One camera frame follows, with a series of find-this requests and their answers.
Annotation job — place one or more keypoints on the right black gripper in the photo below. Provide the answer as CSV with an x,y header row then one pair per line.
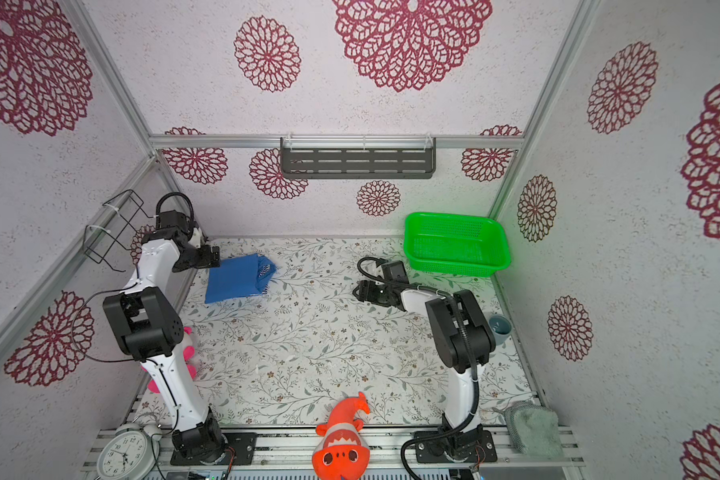
x,y
367,292

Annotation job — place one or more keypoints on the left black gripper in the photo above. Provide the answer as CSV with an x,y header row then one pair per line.
x,y
208,259

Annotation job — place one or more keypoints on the blue white striped tank top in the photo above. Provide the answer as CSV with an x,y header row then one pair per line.
x,y
265,271

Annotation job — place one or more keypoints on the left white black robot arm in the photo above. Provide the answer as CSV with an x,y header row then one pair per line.
x,y
148,329

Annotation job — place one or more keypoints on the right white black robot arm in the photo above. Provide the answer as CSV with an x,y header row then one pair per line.
x,y
463,341

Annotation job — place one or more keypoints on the green plastic basket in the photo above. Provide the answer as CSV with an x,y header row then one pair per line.
x,y
455,244

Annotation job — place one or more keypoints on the grey blue cup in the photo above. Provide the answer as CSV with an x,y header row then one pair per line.
x,y
501,327

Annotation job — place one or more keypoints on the pink white plush doll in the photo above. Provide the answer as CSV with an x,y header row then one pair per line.
x,y
188,351

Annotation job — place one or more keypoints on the red fish plush toy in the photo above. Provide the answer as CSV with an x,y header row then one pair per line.
x,y
342,453

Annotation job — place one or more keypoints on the green folded towel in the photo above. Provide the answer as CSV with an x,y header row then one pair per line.
x,y
533,430

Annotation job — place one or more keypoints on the white alarm clock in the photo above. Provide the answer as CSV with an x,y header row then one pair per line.
x,y
131,454

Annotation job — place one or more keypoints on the black wire rack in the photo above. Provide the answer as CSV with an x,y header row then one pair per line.
x,y
121,233

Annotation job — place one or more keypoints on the grey wall shelf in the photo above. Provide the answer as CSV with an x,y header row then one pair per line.
x,y
357,160

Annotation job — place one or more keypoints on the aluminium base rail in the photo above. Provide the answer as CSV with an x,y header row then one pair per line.
x,y
277,451

